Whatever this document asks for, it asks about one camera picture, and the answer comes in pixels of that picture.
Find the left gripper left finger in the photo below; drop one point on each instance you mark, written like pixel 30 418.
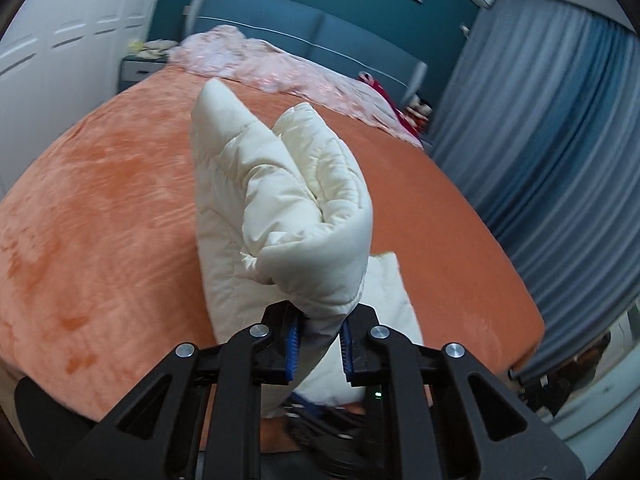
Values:
pixel 196 415

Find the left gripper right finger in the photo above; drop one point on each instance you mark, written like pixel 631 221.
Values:
pixel 440 414

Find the cream quilted jacket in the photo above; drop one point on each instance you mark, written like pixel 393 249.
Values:
pixel 283 213

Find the orange plush bed cover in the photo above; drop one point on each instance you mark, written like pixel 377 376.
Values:
pixel 99 270

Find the red plush doll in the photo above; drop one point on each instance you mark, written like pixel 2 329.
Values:
pixel 412 113

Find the blue-grey curtain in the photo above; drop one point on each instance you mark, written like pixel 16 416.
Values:
pixel 539 129

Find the dark bedside table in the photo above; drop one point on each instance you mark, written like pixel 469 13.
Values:
pixel 133 69

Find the pink floral quilt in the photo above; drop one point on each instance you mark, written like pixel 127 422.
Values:
pixel 225 52

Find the yellowish items on nightstand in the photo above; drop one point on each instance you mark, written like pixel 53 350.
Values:
pixel 151 50

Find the white wardrobe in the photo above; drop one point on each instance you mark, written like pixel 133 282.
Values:
pixel 59 61

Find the blue upholstered headboard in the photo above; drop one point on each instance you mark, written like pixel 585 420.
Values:
pixel 317 36

